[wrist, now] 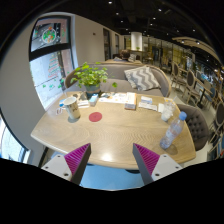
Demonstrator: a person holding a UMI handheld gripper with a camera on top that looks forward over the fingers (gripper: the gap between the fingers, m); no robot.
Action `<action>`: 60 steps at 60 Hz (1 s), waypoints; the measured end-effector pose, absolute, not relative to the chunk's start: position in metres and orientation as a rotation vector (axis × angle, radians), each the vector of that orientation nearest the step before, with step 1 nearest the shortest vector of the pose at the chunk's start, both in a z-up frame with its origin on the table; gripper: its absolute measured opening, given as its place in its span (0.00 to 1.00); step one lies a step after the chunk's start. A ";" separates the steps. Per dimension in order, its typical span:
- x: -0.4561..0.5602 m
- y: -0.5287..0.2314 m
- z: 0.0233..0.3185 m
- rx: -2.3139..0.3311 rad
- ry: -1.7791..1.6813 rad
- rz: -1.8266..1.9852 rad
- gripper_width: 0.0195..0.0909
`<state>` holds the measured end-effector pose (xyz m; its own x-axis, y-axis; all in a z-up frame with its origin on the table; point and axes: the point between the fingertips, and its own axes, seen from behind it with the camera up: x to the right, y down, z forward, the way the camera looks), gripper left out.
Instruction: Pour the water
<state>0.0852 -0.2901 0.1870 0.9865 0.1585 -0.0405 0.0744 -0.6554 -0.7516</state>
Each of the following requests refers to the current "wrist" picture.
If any clear blue-capped water bottle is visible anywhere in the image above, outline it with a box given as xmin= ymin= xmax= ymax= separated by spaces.
xmin=159 ymin=111 xmax=188 ymax=150

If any white napkin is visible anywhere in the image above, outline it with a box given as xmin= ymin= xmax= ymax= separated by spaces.
xmin=157 ymin=102 xmax=166 ymax=114

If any grey white chevron cushion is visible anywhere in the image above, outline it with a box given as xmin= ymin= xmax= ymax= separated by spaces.
xmin=123 ymin=65 xmax=162 ymax=92

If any person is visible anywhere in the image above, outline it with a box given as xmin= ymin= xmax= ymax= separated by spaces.
xmin=120 ymin=49 xmax=131 ymax=62

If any flat round red coaster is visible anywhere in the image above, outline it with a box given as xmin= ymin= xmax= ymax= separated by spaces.
xmin=88 ymin=111 xmax=103 ymax=123

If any printed menu sheet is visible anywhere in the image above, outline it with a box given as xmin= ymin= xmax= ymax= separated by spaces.
xmin=99 ymin=92 xmax=128 ymax=105

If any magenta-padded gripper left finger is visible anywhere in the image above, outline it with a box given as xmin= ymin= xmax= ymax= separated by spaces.
xmin=40 ymin=142 xmax=92 ymax=186

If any grey tufted armchair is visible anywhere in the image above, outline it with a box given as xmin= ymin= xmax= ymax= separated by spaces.
xmin=176 ymin=103 xmax=210 ymax=152

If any group of ceiling lights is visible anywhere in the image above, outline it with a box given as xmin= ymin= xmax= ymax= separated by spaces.
xmin=106 ymin=0 xmax=201 ymax=44

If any group of dining chairs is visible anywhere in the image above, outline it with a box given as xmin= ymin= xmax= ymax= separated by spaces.
xmin=169 ymin=59 xmax=224 ymax=141

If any white printed mug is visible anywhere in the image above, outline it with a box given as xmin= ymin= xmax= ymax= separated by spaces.
xmin=62 ymin=96 xmax=82 ymax=121

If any clear plastic cup with straw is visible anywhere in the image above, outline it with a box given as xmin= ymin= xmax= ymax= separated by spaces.
xmin=160 ymin=99 xmax=177 ymax=123

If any small white blue packet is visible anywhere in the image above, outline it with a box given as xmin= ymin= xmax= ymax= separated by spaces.
xmin=139 ymin=96 xmax=154 ymax=105

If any green potted plant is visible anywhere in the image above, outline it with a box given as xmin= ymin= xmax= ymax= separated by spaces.
xmin=69 ymin=61 xmax=118 ymax=100

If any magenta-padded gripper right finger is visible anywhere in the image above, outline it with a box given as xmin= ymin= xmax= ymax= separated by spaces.
xmin=132 ymin=142 xmax=184 ymax=186

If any curved grey sofa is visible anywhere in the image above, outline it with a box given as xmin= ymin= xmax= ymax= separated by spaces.
xmin=63 ymin=62 xmax=173 ymax=98

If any small light blue carton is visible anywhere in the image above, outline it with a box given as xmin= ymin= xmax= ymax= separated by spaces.
xmin=88 ymin=93 xmax=100 ymax=107

